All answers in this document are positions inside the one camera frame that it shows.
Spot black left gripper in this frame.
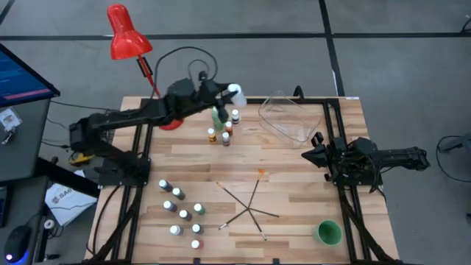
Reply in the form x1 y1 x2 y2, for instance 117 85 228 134
200 79 239 123

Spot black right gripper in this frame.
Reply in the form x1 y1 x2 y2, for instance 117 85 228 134
301 131 347 182

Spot large white paint bottle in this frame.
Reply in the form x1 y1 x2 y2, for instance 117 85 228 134
227 83 248 108

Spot large green paint bottle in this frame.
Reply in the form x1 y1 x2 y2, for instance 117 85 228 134
210 105 226 132

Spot crossed paint brushes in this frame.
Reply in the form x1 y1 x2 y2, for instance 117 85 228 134
248 208 268 242

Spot clear plastic bin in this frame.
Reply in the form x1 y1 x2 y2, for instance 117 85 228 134
257 90 325 149

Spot green plastic cup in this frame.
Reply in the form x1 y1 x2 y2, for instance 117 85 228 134
313 219 344 247

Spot dark bristle silver ferrule paintbrush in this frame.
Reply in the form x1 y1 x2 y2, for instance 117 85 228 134
218 208 250 231

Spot red desk lamp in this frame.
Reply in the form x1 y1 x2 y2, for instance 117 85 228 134
106 3 185 132

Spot black desk bar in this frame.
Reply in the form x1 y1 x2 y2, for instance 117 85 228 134
35 156 100 198

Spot white printed booklet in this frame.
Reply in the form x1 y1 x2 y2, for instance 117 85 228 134
44 183 99 227

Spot computer monitor blue screen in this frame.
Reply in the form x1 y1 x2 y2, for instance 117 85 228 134
0 43 61 108

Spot white card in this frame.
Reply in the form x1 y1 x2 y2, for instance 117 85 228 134
0 107 23 133

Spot metal keys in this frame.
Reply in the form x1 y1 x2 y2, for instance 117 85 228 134
1 127 18 145

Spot black computer mouse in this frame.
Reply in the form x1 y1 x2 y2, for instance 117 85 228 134
3 225 33 264

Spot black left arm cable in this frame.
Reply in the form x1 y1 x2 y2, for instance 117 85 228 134
152 46 219 99

